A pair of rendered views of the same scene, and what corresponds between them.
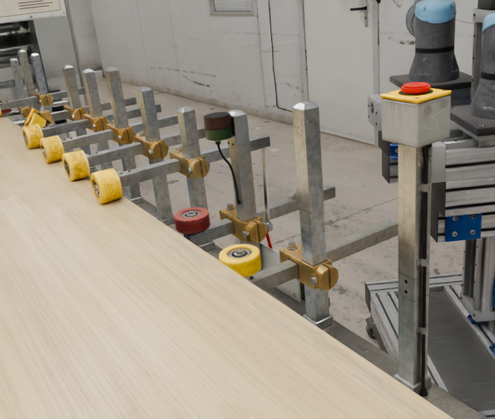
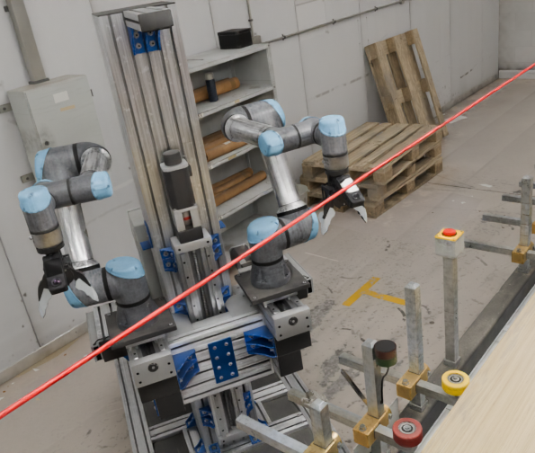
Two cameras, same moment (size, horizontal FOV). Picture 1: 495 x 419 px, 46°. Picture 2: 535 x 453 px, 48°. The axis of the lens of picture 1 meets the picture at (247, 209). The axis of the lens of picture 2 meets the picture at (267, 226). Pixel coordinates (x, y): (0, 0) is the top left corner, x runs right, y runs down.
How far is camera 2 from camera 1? 234 cm
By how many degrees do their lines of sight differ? 94
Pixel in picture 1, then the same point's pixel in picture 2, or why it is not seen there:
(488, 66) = (276, 255)
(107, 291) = not seen: outside the picture
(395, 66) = not seen: outside the picture
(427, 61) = (150, 305)
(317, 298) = not seen: hidden behind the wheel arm
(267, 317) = (510, 349)
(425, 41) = (144, 291)
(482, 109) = (284, 279)
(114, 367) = not seen: outside the picture
